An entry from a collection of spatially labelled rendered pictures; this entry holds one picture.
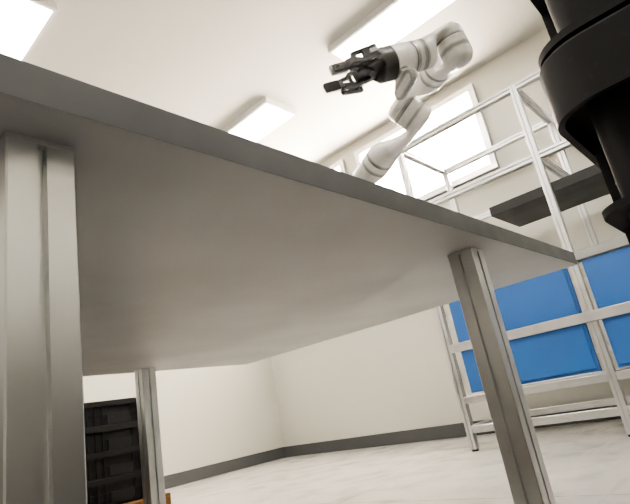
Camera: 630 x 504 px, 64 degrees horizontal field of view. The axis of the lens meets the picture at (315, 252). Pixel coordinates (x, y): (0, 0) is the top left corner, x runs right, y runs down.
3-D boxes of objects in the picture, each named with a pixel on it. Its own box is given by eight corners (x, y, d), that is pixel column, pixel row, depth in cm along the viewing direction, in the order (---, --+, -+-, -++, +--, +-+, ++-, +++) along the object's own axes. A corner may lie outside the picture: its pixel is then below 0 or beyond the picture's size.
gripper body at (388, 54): (379, 61, 116) (343, 71, 113) (391, 35, 108) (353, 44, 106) (393, 88, 115) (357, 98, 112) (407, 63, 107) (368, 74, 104)
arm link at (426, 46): (406, 27, 110) (422, 62, 109) (462, 13, 115) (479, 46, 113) (394, 47, 117) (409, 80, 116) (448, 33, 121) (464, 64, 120)
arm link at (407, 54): (412, 78, 105) (437, 71, 107) (389, 35, 108) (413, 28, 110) (397, 103, 114) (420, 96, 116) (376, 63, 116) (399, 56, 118)
